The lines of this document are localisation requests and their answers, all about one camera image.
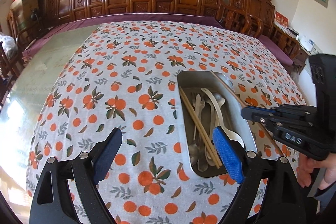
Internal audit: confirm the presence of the white plastic spoon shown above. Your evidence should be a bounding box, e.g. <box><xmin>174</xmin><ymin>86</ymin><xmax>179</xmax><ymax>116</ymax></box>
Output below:
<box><xmin>201</xmin><ymin>88</ymin><xmax>244</xmax><ymax>147</ymax></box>

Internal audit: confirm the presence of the steel spoon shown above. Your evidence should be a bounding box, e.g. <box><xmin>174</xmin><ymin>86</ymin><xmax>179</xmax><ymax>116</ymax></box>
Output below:
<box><xmin>188</xmin><ymin>93</ymin><xmax>202</xmax><ymax>166</ymax></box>

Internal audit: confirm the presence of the right hand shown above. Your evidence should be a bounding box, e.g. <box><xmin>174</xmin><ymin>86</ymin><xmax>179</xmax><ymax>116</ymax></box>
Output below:
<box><xmin>296</xmin><ymin>152</ymin><xmax>336</xmax><ymax>191</ymax></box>

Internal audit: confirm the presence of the steel fork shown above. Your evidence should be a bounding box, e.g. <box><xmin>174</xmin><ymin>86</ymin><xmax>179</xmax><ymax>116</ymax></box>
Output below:
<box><xmin>195</xmin><ymin>94</ymin><xmax>209</xmax><ymax>172</ymax></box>

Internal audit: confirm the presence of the metal rectangular tray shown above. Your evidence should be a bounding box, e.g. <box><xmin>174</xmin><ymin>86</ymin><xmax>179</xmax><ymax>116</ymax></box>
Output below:
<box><xmin>177</xmin><ymin>71</ymin><xmax>257</xmax><ymax>178</ymax></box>

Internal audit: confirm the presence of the orange print tablecloth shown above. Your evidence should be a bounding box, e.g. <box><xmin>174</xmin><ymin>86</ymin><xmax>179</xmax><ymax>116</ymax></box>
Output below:
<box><xmin>26</xmin><ymin>21</ymin><xmax>305</xmax><ymax>223</ymax></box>

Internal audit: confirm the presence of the white router box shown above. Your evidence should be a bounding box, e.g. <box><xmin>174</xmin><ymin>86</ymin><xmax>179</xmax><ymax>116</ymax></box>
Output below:
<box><xmin>298</xmin><ymin>35</ymin><xmax>314</xmax><ymax>52</ymax></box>

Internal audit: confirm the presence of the red card on bench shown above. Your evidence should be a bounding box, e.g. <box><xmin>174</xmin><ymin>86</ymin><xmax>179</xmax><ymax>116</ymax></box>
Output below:
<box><xmin>274</xmin><ymin>11</ymin><xmax>289</xmax><ymax>30</ymax></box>

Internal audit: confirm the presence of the wooden armchair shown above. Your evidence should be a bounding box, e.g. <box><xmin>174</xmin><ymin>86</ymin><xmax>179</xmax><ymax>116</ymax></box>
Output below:
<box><xmin>219</xmin><ymin>1</ymin><xmax>264</xmax><ymax>38</ymax></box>

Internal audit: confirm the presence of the wooden chair at left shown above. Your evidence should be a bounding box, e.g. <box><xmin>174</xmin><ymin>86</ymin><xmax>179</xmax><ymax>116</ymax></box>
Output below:
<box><xmin>1</xmin><ymin>30</ymin><xmax>25</xmax><ymax>107</ymax></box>

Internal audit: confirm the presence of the purple bench cushion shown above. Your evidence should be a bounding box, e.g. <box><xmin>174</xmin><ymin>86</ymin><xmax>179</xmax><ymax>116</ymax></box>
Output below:
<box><xmin>23</xmin><ymin>13</ymin><xmax>293</xmax><ymax>66</ymax></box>

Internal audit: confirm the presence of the cardboard boxes stack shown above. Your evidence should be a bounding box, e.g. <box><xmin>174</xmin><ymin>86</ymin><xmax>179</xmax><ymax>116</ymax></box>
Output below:
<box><xmin>10</xmin><ymin>0</ymin><xmax>39</xmax><ymax>30</ymax></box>

